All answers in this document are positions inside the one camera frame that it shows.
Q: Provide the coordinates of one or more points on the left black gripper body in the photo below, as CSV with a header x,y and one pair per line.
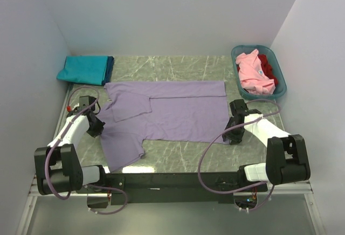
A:
x,y
96,128

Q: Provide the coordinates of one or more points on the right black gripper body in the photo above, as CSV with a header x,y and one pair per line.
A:
x,y
235,134

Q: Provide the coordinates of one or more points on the purple t shirt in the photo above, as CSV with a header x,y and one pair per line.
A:
x,y
189,111

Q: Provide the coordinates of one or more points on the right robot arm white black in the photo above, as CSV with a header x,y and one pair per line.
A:
x,y
286,154

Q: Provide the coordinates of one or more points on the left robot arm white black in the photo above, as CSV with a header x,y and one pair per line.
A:
x,y
57,165

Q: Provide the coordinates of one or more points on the folded teal t shirt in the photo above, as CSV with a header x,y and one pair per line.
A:
x,y
89,70

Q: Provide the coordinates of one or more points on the pink t shirt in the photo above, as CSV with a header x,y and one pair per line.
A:
x,y
251,76

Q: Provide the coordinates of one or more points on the teal plastic basket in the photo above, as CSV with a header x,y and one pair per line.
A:
x,y
280,89

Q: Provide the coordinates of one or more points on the folded dark blue t shirt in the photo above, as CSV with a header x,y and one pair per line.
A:
x,y
108,70

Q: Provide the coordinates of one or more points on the red t shirt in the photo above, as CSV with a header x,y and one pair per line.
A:
x,y
267,68

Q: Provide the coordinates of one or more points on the black base beam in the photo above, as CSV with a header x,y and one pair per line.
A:
x,y
176,187

